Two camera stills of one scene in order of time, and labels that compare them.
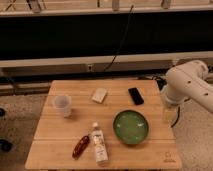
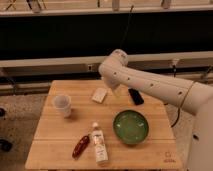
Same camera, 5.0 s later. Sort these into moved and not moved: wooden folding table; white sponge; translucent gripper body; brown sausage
Moved: translucent gripper body
Not moved: white sponge; brown sausage; wooden folding table
